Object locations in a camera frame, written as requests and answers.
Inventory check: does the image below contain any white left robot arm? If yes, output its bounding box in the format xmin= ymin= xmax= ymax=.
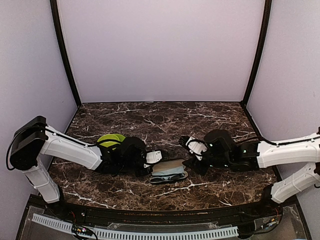
xmin=5 ymin=116 xmax=162 ymax=218

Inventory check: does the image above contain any black corner frame post left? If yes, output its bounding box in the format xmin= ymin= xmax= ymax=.
xmin=49 ymin=0 xmax=82 ymax=108

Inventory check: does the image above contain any black corner frame post right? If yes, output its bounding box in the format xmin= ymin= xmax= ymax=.
xmin=242 ymin=0 xmax=273 ymax=106

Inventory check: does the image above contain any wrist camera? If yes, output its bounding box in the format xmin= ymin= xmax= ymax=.
xmin=178 ymin=135 xmax=208 ymax=157
xmin=143 ymin=150 xmax=163 ymax=168

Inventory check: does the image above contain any black quilted glasses case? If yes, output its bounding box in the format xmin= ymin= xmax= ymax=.
xmin=149 ymin=158 xmax=189 ymax=185

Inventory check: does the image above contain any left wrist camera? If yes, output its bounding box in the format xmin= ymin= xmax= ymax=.
xmin=143 ymin=150 xmax=163 ymax=168

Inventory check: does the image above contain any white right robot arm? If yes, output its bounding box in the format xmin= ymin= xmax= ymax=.
xmin=184 ymin=130 xmax=320 ymax=217

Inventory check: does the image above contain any blue cleaning cloth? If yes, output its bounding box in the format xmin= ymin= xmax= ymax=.
xmin=151 ymin=159 xmax=185 ymax=176

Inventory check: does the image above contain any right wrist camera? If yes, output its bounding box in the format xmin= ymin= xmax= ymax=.
xmin=178 ymin=135 xmax=208 ymax=157

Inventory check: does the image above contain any black corner frame post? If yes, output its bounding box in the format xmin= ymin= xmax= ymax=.
xmin=49 ymin=0 xmax=82 ymax=108
xmin=242 ymin=0 xmax=273 ymax=106

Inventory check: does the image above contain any green bowl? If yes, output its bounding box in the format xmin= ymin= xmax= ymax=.
xmin=96 ymin=133 xmax=126 ymax=148

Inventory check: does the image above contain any white slotted cable duct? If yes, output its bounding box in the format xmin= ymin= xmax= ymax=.
xmin=31 ymin=213 xmax=239 ymax=240

